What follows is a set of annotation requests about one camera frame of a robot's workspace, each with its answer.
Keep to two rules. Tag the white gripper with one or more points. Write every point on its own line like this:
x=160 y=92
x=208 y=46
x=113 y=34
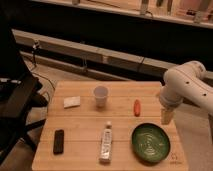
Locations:
x=169 y=99

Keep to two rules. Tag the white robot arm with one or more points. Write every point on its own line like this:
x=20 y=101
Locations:
x=185 y=81

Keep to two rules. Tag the green ceramic bowl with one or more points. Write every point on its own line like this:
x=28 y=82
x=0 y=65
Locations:
x=150 y=143

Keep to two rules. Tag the orange carrot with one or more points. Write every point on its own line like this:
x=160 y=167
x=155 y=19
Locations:
x=137 y=108

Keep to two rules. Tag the white tube with cap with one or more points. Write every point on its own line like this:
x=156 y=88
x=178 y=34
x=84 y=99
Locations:
x=106 y=143

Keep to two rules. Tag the white sponge block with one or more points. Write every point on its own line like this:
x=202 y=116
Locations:
x=71 y=101

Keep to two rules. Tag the black remote control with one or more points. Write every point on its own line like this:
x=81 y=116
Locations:
x=58 y=146

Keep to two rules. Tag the black chair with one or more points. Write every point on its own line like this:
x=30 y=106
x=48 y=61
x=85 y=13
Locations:
x=18 y=93

